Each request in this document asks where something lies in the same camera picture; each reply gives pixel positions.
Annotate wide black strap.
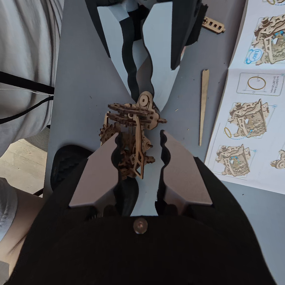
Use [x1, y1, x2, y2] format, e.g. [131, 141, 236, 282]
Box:
[0, 71, 55, 94]

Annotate grey desk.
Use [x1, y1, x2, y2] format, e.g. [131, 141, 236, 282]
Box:
[43, 0, 285, 285]

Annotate long perforated wooden strip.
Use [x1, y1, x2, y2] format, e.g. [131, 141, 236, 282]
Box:
[201, 16, 226, 35]

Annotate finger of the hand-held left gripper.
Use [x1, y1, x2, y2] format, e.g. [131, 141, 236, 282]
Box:
[142, 0, 179, 112]
[97, 5, 140, 103]

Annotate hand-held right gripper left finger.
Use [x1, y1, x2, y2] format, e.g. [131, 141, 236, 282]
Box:
[69, 134, 122, 208]

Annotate person's white shirt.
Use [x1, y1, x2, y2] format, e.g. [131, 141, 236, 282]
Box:
[0, 0, 65, 156]

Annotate person's leg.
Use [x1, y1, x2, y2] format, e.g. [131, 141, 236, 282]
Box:
[0, 194, 46, 285]

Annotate pointed wooden stick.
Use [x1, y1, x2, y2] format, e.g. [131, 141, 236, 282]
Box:
[199, 69, 210, 147]

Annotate open instruction booklet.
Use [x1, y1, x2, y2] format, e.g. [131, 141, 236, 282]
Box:
[204, 0, 285, 195]

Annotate wooden mechanical gear model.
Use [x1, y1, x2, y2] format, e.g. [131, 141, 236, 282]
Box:
[99, 91, 167, 179]

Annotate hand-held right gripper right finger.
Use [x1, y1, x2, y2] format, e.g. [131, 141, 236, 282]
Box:
[156, 130, 213, 214]

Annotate thin black cord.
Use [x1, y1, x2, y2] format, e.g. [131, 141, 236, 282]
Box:
[0, 95, 54, 125]

